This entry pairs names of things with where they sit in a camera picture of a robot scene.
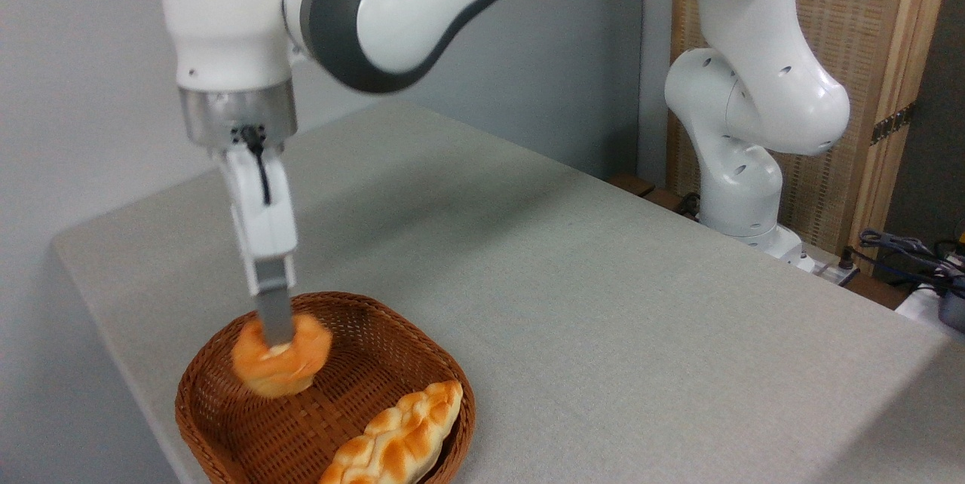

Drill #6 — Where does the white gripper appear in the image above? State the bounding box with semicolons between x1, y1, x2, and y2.
213;145;299;350

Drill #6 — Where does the round bread roll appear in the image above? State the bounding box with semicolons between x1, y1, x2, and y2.
230;312;334;399

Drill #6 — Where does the long braided bread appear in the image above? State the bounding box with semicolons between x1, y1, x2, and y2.
317;380;464;484

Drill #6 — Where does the brown wicker basket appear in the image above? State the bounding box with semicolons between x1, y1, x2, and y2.
175;291;476;484

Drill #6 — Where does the grey tablecloth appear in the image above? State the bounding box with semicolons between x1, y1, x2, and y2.
51;101;965;484

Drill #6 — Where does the brown wooden base board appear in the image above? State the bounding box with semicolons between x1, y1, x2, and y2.
606;173;703;222

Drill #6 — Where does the white power strip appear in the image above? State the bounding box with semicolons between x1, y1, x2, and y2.
810;246;861;286

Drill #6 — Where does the white box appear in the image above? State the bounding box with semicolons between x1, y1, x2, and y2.
895;282;965;343

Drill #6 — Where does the metal screen hinge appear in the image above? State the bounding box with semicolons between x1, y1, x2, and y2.
870;101;918;146

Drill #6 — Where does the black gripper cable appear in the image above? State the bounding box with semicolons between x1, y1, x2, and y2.
239;125;273;207

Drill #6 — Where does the blue and black cable bundle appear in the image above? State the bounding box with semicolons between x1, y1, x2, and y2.
857;226;965;298

